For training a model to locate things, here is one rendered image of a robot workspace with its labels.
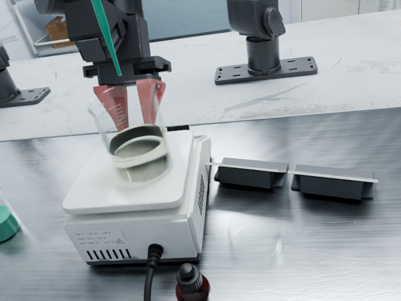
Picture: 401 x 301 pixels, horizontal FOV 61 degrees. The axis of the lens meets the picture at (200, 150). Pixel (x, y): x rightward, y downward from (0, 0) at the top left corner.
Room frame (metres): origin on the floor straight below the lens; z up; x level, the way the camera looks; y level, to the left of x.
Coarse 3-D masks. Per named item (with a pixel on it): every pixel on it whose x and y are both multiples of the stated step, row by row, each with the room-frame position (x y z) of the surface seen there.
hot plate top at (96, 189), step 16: (96, 144) 0.35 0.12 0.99; (176, 144) 0.32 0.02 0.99; (192, 144) 0.31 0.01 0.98; (96, 160) 0.32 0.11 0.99; (176, 160) 0.29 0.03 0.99; (80, 176) 0.29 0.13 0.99; (96, 176) 0.29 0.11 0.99; (112, 176) 0.28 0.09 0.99; (176, 176) 0.26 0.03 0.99; (80, 192) 0.27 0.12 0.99; (96, 192) 0.26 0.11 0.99; (112, 192) 0.26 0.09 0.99; (128, 192) 0.25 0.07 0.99; (144, 192) 0.25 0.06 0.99; (160, 192) 0.24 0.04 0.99; (176, 192) 0.24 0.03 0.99; (64, 208) 0.25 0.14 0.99; (80, 208) 0.24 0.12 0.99; (96, 208) 0.24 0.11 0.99; (112, 208) 0.24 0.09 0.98; (128, 208) 0.23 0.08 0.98; (144, 208) 0.23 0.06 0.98; (160, 208) 0.23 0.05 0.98
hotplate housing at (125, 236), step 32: (192, 160) 0.31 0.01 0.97; (192, 192) 0.26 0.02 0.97; (64, 224) 0.25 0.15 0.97; (96, 224) 0.24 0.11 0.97; (128, 224) 0.23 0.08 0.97; (160, 224) 0.23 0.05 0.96; (192, 224) 0.23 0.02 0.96; (96, 256) 0.24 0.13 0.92; (128, 256) 0.24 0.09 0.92; (160, 256) 0.22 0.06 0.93; (192, 256) 0.22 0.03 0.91
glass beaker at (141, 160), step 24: (96, 96) 0.30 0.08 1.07; (120, 96) 0.31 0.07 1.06; (144, 96) 0.31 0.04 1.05; (96, 120) 0.27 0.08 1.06; (120, 120) 0.26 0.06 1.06; (144, 120) 0.26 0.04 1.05; (120, 144) 0.26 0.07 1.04; (144, 144) 0.26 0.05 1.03; (168, 144) 0.28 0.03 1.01; (120, 168) 0.26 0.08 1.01; (144, 168) 0.26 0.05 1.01; (168, 168) 0.27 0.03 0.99
